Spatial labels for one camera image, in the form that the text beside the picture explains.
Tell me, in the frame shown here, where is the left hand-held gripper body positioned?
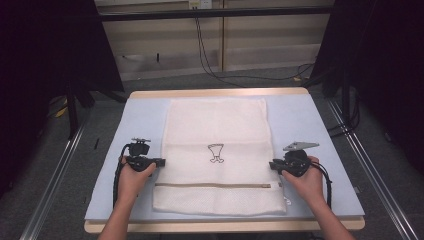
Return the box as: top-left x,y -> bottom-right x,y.
124,137 -> 158,173

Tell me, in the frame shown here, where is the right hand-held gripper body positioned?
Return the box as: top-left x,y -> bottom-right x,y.
275,141 -> 320,178

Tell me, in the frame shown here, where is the white mesh laundry bag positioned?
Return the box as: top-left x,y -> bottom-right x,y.
152,97 -> 289,216

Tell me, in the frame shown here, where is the person's left hand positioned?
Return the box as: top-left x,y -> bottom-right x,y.
117,155 -> 158,205

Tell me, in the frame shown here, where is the person's right hand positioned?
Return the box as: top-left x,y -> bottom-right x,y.
281,155 -> 326,206

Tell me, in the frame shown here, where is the light blue table mat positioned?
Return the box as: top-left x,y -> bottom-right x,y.
84,93 -> 366,223

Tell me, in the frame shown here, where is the black stand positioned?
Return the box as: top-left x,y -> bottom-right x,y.
301,65 -> 352,123
65,84 -> 128,140

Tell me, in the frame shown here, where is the wooden table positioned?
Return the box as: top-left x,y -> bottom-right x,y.
83,87 -> 366,235

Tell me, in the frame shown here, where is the yellow tape piece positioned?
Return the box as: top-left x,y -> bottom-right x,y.
54,105 -> 70,119

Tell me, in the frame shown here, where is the black curtain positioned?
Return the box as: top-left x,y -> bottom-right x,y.
0,0 -> 125,201
310,0 -> 424,175

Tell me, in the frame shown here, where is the black horizontal bar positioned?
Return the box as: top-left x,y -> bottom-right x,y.
99,5 -> 335,23

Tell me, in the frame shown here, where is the left hand-held gripper black cable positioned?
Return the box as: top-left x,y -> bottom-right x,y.
112,143 -> 132,210

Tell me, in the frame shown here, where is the hand-held gripper black cable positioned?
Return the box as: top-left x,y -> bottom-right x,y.
112,143 -> 132,210
311,161 -> 334,210

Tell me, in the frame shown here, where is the right hand-held gripper black cable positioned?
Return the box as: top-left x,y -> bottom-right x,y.
311,161 -> 334,210

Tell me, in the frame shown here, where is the bundle of black cables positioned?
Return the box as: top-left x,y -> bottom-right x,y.
327,89 -> 362,138

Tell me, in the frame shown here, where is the metal floor rail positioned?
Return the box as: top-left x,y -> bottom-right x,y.
19,122 -> 90,240
325,98 -> 422,240

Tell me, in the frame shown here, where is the black floor cable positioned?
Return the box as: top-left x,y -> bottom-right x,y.
193,8 -> 316,89

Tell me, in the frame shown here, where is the white wall outlet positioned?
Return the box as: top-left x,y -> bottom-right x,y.
188,0 -> 214,10

